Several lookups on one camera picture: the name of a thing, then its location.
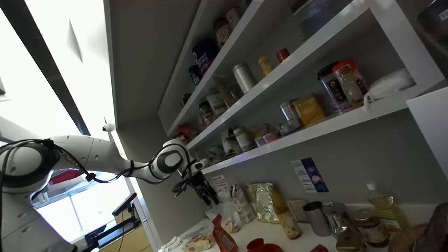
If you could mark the gold foil bag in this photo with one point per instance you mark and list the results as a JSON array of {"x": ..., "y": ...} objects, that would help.
[{"x": 266, "y": 201}]

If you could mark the oil bottle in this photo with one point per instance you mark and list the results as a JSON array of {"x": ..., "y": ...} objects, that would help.
[{"x": 386, "y": 209}]

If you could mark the blue canister top shelf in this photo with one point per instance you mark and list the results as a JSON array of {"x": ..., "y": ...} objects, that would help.
[{"x": 204, "y": 52}]

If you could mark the yellow bottle on shelf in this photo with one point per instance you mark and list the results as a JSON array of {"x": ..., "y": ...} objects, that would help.
[{"x": 264, "y": 65}]

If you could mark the white wall shelf unit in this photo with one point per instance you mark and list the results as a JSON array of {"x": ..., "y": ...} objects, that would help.
[{"x": 376, "y": 34}]

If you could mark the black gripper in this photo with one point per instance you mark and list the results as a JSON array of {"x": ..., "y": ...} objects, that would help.
[{"x": 191, "y": 177}]

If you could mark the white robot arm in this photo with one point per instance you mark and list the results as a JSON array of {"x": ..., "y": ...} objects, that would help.
[{"x": 26, "y": 166}]

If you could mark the white printed snack bag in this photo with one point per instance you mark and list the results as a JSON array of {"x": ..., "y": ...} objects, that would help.
[{"x": 240, "y": 205}]

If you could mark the yellow tea tin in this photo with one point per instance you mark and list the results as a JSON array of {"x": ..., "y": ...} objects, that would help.
[{"x": 309, "y": 111}]

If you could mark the silver cylinder tin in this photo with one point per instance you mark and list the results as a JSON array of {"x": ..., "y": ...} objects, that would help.
[{"x": 243, "y": 78}]

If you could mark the orange snack packet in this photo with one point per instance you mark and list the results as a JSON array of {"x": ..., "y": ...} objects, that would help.
[{"x": 224, "y": 241}]

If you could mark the glass jar on counter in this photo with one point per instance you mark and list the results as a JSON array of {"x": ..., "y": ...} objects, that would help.
[{"x": 371, "y": 229}]

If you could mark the blue white wall card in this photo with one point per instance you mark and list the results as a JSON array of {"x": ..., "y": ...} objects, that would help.
[{"x": 309, "y": 176}]

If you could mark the dark coffee packet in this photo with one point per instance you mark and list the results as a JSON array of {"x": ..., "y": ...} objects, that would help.
[{"x": 333, "y": 89}]

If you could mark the silver can on shelf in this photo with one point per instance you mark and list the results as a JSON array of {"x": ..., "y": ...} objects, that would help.
[{"x": 291, "y": 120}]

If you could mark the white plastic bag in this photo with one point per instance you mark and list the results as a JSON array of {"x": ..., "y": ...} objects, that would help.
[{"x": 387, "y": 86}]

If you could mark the steel cup on counter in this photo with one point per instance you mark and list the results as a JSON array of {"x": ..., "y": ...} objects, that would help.
[{"x": 313, "y": 212}]

